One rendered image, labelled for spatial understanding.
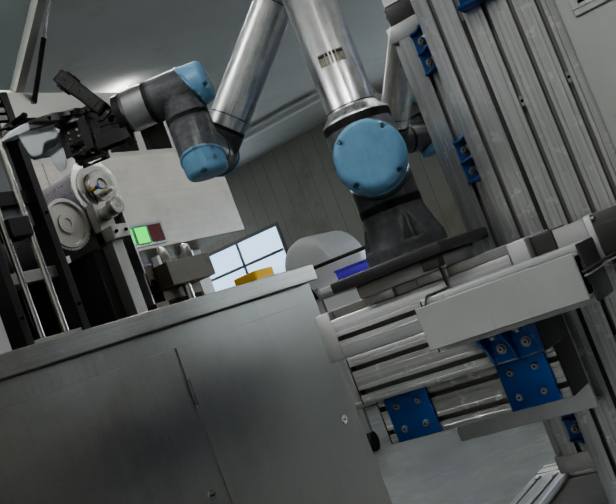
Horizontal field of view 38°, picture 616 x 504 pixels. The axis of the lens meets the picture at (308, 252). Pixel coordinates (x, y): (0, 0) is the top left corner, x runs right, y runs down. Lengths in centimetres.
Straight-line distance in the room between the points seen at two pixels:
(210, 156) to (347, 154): 24
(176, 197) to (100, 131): 133
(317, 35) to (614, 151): 54
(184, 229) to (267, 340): 90
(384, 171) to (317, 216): 1052
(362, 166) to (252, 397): 71
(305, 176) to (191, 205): 909
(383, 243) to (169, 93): 44
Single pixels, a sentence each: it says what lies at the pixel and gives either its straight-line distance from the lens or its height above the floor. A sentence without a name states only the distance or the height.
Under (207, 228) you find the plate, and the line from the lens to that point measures 294.
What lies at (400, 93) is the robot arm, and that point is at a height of 120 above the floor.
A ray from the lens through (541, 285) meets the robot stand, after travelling 134.
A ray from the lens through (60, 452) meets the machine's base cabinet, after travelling 161.
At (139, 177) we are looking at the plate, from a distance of 281.
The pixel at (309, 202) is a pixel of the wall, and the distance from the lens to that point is 1198.
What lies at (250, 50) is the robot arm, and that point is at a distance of 165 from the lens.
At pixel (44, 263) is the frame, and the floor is 107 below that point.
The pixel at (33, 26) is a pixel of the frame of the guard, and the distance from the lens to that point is 263.
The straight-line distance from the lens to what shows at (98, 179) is 221.
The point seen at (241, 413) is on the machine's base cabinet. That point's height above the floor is 64.
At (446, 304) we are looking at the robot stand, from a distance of 139.
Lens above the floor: 77
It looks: 4 degrees up
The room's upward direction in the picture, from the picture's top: 21 degrees counter-clockwise
